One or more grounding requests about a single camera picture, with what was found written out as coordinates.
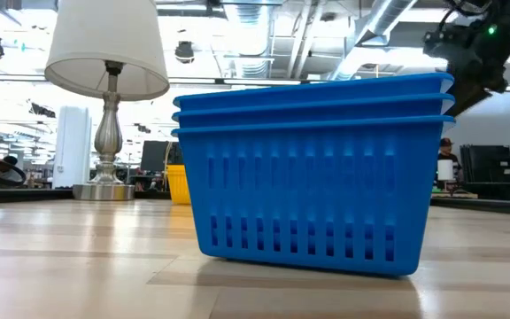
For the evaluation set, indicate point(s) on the seated person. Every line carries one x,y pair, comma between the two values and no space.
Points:
2,170

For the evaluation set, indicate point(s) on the black computer monitor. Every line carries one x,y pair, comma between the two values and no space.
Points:
155,155

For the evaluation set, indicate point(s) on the white paper roll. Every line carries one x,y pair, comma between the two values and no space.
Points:
445,170

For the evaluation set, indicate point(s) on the yellow slotted plastic basket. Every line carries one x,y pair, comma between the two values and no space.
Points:
179,186

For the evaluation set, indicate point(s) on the white tower appliance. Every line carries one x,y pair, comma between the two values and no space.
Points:
72,146

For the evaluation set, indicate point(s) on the blue slotted plastic basket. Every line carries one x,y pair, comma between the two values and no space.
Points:
303,199
308,91
308,111

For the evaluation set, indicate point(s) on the person with cap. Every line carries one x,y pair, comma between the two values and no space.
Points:
446,153

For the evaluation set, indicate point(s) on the white shade silver table lamp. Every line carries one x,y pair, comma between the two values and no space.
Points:
104,49

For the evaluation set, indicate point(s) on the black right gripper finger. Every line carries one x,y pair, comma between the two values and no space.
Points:
467,97

